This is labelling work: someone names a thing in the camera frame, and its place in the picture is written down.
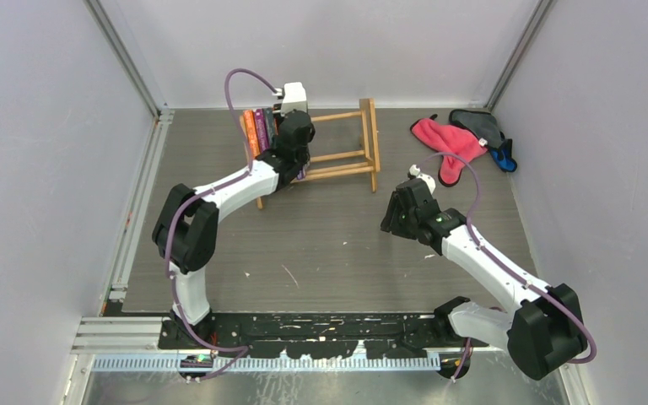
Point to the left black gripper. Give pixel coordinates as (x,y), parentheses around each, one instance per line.
(281,119)

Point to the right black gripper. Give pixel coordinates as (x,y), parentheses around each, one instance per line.
(391,223)

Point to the floral Alcott book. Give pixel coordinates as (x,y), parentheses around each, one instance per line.
(271,126)

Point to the purple book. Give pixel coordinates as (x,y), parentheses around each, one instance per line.
(302,173)
(261,130)

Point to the orange treehouse book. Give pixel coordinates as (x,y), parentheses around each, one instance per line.
(251,132)

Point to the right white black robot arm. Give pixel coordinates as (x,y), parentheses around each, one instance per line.
(538,325)

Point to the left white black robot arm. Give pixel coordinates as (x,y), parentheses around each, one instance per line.
(187,228)

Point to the wooden book rack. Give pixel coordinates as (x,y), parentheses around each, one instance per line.
(350,144)

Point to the pink cloth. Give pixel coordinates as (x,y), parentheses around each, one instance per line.
(448,139)

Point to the blue cloth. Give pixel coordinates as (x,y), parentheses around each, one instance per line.
(503,158)

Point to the grey cloth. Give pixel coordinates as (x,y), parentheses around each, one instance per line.
(483,125)

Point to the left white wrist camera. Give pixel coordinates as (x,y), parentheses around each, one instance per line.
(291,97)

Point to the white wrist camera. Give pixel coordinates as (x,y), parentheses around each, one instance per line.
(291,97)
(415,173)

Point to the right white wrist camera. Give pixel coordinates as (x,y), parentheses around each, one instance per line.
(415,173)

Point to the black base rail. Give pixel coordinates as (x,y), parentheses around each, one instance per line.
(329,335)

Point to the slotted cable duct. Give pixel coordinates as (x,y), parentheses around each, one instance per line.
(180,362)

